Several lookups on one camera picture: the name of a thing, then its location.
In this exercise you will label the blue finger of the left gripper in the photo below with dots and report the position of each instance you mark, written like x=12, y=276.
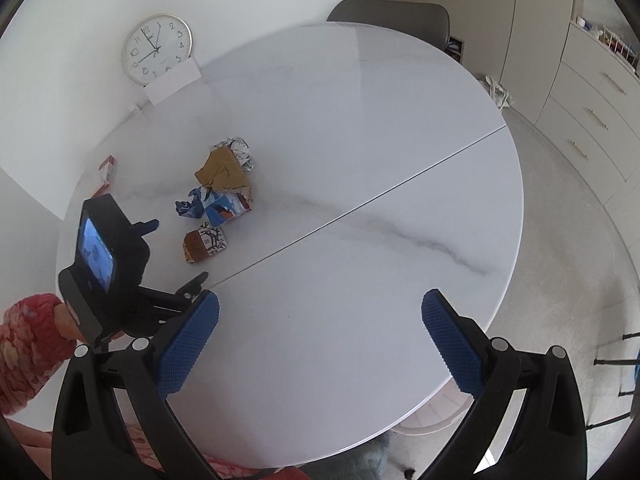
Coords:
x=142, y=229
x=193, y=287

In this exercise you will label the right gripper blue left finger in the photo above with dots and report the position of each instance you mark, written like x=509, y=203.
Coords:
x=179, y=343

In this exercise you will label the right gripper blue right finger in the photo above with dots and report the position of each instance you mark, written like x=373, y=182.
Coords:
x=459, y=341

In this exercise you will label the brown black-white wrapper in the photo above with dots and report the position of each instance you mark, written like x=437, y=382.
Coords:
x=203, y=243

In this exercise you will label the blue wrapper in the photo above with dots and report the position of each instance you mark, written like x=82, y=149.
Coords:
x=193, y=206

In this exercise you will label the blue white snack packet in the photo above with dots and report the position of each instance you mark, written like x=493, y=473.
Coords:
x=220, y=208

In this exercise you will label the brown paper wrapper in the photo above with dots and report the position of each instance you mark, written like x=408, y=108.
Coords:
x=222, y=172

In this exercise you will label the printed white paper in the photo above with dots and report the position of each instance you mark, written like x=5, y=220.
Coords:
x=240, y=149

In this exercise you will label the red knitted sleeve forearm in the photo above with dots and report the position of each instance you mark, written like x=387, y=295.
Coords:
x=32, y=350

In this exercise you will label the person's left hand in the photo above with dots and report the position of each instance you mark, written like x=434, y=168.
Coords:
x=65, y=323

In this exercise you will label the red white cigarette box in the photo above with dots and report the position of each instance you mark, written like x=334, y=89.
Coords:
x=103, y=179

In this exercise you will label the small white plug adapter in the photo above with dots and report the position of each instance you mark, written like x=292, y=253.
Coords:
x=136, y=109

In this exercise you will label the white card stand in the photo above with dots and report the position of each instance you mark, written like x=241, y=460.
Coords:
x=177, y=78

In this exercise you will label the white cloth bag on floor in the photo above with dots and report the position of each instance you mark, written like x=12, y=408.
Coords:
x=498, y=94

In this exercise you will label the beige drawer unit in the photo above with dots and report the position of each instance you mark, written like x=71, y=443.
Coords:
x=591, y=114

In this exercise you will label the grey chair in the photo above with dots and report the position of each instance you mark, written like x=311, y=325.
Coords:
x=428, y=22

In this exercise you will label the black camera display box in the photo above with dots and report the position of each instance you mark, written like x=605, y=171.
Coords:
x=114, y=258

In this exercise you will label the table pedestal base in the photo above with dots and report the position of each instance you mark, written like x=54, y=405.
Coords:
x=443, y=409

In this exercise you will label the round white wall clock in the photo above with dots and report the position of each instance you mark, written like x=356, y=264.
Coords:
x=155, y=46

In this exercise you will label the beige wall cabinet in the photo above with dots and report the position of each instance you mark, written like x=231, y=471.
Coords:
x=519, y=43

